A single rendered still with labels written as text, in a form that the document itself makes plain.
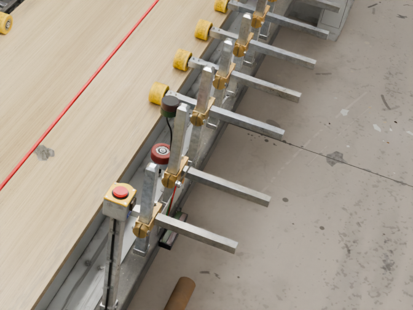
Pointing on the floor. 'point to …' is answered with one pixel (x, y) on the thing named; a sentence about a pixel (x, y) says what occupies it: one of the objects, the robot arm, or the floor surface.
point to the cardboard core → (180, 294)
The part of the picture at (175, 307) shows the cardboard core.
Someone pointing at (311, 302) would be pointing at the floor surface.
